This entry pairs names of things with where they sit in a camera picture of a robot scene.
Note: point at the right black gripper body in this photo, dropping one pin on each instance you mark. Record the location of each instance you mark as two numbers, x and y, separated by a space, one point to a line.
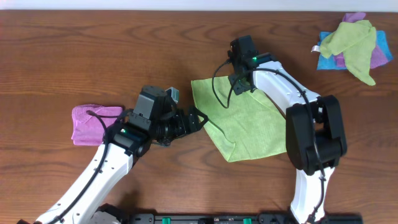
237 85

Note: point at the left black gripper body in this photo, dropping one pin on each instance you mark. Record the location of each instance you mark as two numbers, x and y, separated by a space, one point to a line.
186 123

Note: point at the green microfiber cloth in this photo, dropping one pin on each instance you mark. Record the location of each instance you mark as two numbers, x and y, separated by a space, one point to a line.
251 128

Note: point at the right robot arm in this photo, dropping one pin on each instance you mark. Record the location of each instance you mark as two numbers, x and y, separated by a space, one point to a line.
314 135

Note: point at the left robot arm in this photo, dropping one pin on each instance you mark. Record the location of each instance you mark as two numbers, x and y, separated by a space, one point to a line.
155 119

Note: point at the blue cloth in pile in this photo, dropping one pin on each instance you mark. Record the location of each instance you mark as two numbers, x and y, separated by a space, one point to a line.
331 63

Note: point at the folded purple cloth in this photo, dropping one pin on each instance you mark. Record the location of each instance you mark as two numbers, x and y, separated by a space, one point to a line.
87 130

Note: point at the green cloth on pile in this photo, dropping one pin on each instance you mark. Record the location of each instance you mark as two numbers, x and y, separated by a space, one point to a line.
356 41

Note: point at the purple cloth in pile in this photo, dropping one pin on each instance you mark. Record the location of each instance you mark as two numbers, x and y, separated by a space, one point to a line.
381 54

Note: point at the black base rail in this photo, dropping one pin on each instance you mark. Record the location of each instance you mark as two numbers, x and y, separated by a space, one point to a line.
245 219

